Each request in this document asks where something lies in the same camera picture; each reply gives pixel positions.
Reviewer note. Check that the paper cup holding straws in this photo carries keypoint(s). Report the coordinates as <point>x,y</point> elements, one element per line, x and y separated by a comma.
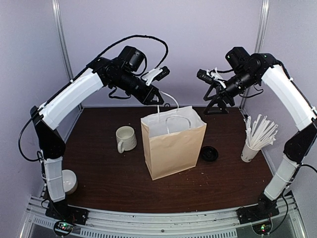
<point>248,153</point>

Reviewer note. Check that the left aluminium corner post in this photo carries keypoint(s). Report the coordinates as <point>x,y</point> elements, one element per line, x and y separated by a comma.
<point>61,35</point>

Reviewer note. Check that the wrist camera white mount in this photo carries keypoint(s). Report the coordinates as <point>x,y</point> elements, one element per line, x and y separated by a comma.
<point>155,74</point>
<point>211,77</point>

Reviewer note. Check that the right aluminium corner post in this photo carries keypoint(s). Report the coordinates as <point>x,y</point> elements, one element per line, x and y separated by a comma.
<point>263,20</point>

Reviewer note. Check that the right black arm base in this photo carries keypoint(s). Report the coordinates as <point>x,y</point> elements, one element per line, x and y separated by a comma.
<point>257,213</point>

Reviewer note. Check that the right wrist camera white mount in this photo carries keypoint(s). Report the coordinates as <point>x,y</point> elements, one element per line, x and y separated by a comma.
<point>211,77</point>

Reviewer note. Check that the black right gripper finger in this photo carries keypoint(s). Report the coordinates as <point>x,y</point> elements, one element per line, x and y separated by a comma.
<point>216,106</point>
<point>208,96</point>

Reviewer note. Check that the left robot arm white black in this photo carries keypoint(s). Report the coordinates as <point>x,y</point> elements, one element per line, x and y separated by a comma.
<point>100,72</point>

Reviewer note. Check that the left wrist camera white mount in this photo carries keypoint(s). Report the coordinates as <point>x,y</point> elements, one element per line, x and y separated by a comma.
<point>155,74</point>

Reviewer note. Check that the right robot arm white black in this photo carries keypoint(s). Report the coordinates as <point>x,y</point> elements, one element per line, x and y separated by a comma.
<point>255,69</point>

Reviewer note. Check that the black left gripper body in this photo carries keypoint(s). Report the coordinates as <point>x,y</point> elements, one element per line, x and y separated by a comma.
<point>140,95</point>

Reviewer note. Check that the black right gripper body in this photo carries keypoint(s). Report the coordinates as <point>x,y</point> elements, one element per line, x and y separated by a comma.
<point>224,93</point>

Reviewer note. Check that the aluminium corner post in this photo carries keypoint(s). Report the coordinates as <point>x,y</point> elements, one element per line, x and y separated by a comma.
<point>61,35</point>
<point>263,20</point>

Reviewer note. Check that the bundle of white wrapped straws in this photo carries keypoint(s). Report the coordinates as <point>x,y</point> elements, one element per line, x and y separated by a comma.
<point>260,133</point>

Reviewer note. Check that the white ceramic bowl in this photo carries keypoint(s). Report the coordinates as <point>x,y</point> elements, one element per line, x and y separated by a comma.
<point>70,182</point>

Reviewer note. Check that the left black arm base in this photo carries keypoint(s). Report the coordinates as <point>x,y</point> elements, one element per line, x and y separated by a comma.
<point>67,214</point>

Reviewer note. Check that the brown paper bag white handles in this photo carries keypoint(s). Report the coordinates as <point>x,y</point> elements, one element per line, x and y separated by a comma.
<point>172,140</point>

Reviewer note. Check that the aluminium front rail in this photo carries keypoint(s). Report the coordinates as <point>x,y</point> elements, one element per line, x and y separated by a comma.
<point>222,223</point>

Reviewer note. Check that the white ribbed ceramic mug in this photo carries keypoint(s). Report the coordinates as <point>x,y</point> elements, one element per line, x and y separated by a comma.
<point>126,139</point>

